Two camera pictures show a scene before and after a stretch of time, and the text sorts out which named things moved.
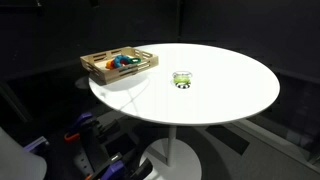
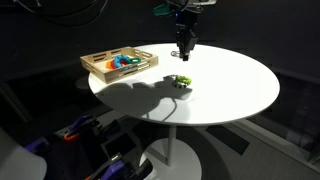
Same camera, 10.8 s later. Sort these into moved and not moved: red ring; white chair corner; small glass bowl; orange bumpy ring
Moved: small glass bowl
Not moved: white chair corner; red ring; orange bumpy ring
